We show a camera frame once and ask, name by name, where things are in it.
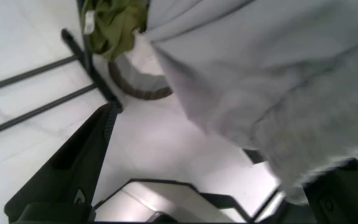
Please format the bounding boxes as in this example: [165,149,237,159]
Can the pale grey shorts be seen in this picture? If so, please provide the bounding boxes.
[144,0,358,206]

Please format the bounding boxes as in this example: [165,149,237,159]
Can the green garment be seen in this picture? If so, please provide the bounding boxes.
[81,0,149,62]

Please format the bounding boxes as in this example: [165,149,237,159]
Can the black clothes rack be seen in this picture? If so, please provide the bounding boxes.
[0,0,124,141]

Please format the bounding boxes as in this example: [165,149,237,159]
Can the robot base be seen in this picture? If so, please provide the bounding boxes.
[93,149,291,223]

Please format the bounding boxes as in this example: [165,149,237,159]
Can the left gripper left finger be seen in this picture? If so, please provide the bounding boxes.
[4,103,120,223]

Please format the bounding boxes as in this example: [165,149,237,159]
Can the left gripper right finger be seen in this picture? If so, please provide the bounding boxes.
[303,157,358,223]

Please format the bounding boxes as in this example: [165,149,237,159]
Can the white laundry basket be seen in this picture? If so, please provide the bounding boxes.
[107,29,174,101]

